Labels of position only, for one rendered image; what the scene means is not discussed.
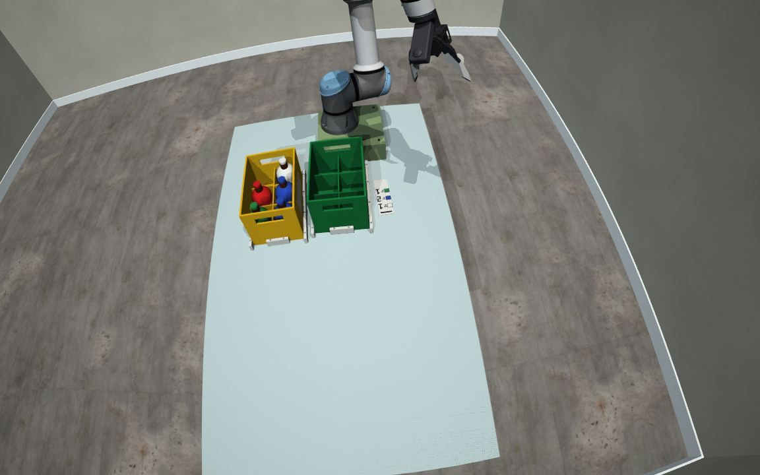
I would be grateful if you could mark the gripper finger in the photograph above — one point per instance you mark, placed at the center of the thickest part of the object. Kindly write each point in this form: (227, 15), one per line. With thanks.
(456, 59)
(414, 69)

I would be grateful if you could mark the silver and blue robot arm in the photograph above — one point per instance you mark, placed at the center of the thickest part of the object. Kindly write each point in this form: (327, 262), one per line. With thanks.
(370, 78)

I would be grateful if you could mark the yellow crate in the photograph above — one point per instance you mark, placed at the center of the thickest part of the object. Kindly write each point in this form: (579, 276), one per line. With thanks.
(291, 225)

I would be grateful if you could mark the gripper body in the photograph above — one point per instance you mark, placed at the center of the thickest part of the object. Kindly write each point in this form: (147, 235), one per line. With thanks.
(439, 32)

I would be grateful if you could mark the white bottle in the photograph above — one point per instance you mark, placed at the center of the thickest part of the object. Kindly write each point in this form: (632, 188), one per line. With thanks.
(285, 169)

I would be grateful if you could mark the dark green crate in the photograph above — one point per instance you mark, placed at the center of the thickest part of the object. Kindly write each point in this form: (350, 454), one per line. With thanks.
(338, 188)

